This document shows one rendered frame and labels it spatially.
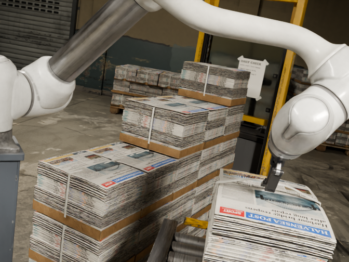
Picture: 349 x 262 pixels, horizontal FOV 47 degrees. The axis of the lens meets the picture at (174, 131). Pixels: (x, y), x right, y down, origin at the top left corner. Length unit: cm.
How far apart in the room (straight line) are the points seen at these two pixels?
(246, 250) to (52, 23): 855
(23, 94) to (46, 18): 805
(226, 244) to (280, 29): 51
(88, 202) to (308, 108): 106
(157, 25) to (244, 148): 576
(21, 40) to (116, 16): 845
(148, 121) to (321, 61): 133
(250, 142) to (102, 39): 215
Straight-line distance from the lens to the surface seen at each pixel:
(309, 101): 78
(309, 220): 105
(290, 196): 117
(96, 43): 124
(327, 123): 78
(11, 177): 132
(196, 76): 258
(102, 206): 158
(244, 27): 90
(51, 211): 177
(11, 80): 127
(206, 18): 90
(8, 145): 129
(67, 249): 178
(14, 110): 130
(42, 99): 135
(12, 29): 969
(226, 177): 120
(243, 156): 323
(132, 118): 212
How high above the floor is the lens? 140
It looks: 13 degrees down
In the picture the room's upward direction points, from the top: 9 degrees clockwise
